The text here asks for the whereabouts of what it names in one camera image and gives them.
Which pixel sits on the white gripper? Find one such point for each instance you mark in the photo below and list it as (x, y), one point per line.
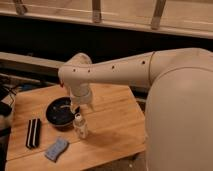
(80, 94)

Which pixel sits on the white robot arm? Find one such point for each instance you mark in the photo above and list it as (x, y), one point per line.
(179, 106)

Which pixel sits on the black round bowl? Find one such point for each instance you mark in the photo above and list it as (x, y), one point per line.
(59, 115)

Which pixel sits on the wooden railing shelf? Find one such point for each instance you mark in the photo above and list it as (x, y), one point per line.
(192, 18)

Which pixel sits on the black white striped block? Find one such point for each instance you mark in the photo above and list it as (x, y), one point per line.
(33, 133)

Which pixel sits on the blue sponge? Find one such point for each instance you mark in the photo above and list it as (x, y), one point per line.
(56, 149)

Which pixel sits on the small clear plastic bottle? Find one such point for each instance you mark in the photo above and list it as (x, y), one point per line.
(80, 126)

